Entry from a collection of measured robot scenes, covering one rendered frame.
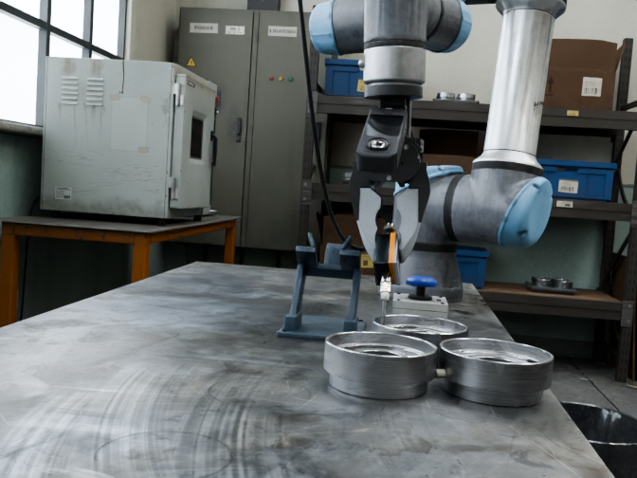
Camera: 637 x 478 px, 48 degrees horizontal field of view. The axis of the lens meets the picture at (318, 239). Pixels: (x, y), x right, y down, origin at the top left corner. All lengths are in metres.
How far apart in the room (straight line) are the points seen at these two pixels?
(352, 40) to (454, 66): 3.81
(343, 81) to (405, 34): 3.43
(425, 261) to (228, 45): 3.60
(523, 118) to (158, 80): 1.99
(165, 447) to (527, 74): 0.91
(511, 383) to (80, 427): 0.36
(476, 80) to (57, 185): 2.78
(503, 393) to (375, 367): 0.12
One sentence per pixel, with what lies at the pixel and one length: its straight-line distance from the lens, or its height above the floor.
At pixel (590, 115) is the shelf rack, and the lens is 4.28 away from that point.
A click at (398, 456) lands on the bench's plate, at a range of 0.53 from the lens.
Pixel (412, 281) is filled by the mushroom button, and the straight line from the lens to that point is 0.95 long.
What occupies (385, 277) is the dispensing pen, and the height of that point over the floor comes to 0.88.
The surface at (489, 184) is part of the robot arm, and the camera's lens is 1.19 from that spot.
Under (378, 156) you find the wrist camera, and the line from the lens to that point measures 0.79.
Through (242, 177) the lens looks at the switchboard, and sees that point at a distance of 4.61.
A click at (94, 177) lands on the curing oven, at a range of 3.06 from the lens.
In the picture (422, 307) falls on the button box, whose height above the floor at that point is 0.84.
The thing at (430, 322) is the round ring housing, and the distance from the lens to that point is 0.86.
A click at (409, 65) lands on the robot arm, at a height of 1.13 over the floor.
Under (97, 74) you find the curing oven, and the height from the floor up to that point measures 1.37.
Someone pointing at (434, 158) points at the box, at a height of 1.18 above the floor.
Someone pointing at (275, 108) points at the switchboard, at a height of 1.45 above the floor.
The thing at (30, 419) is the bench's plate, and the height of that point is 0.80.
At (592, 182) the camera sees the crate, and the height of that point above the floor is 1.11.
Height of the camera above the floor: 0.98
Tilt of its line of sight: 4 degrees down
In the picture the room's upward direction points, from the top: 4 degrees clockwise
